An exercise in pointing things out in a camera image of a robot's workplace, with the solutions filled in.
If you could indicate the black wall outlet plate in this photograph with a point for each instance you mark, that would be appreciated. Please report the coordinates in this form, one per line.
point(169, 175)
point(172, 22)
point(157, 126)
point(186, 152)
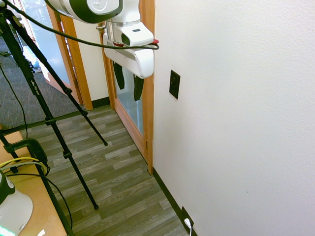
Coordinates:
point(187, 214)

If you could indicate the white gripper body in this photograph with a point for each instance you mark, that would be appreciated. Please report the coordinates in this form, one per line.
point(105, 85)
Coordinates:
point(142, 61)

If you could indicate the black camera tripod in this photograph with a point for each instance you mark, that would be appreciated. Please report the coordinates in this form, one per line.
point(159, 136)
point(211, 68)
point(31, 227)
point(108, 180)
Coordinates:
point(53, 123)

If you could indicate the black C-clamp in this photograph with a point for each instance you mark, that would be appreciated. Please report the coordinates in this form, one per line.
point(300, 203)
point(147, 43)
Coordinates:
point(37, 150)

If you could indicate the white power plug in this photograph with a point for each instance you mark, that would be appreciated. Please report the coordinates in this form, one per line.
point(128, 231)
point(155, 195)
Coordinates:
point(187, 222)

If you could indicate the black light switch plate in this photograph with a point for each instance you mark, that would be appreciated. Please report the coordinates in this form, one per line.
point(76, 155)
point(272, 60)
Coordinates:
point(174, 84)

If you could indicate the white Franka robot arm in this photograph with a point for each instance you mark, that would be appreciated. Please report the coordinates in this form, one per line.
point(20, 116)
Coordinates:
point(81, 8)

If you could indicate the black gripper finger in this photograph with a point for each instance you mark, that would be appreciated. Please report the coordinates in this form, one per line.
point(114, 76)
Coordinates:
point(119, 76)
point(138, 88)

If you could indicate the wooden door with glass pane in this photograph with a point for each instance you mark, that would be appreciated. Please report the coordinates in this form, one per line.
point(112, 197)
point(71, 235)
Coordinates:
point(130, 118)

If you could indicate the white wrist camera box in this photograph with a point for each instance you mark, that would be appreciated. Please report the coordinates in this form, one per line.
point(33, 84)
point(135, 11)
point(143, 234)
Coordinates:
point(139, 34)

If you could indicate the wooden door frame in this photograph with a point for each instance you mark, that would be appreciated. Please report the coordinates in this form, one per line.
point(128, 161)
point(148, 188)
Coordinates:
point(149, 110)

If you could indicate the black wall baseboard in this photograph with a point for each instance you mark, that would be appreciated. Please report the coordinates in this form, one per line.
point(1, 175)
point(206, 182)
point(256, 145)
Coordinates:
point(169, 196)
point(101, 102)

